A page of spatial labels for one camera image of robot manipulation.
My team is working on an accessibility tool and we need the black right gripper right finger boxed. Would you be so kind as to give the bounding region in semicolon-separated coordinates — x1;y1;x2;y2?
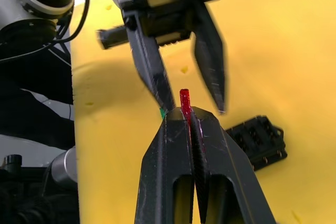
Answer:
189;106;277;224

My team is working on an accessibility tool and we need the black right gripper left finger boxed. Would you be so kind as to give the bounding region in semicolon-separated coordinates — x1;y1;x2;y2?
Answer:
134;108;195;224

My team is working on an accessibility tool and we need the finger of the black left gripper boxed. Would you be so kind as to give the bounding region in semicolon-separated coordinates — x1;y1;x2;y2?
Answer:
127;15;176;112
193;1;228;115

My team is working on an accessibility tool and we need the small red blade fuse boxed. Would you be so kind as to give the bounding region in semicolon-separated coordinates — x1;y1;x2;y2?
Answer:
179;88;194;128

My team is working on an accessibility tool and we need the black fuse box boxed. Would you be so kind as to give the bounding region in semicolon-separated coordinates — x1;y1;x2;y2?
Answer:
225;115;288;173

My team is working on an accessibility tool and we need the yellow table mat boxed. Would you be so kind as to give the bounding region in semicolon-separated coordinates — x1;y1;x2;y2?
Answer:
70;0;336;224

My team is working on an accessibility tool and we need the silver and black robot body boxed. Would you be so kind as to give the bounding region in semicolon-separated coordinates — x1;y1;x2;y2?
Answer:
0;40;79;224

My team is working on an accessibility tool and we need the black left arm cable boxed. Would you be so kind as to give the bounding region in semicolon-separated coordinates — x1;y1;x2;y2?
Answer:
51;0;92;44

